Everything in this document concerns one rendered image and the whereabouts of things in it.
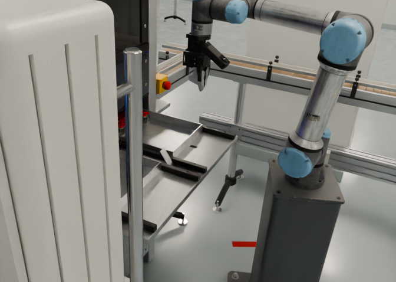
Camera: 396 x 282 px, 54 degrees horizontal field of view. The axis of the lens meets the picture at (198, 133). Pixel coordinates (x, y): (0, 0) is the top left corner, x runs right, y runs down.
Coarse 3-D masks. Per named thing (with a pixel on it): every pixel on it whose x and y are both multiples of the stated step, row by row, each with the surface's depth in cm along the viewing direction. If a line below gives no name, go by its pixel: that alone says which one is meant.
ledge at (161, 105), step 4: (156, 100) 189; (160, 100) 189; (156, 104) 185; (160, 104) 185; (164, 104) 185; (168, 104) 186; (156, 108) 181; (160, 108) 181; (164, 108) 184; (160, 112) 181
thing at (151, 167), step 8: (120, 152) 140; (120, 160) 139; (144, 160) 136; (152, 160) 135; (120, 168) 134; (144, 168) 135; (152, 168) 136; (160, 168) 134; (120, 176) 130; (144, 176) 125; (152, 176) 130; (120, 184) 126; (144, 184) 126
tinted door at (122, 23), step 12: (96, 0) 124; (108, 0) 129; (120, 0) 135; (132, 0) 141; (120, 12) 137; (132, 12) 143; (120, 24) 138; (132, 24) 145; (120, 36) 140; (132, 36) 147; (120, 48) 142
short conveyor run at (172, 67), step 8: (168, 56) 224; (176, 56) 225; (160, 64) 211; (168, 64) 223; (176, 64) 214; (160, 72) 199; (168, 72) 211; (176, 72) 211; (184, 72) 220; (192, 72) 229; (168, 80) 204; (176, 80) 213; (184, 80) 223; (160, 96) 201
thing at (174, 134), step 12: (156, 120) 169; (168, 120) 167; (180, 120) 165; (144, 132) 159; (156, 132) 159; (168, 132) 160; (180, 132) 161; (192, 132) 161; (144, 144) 144; (156, 144) 151; (168, 144) 151; (180, 144) 145
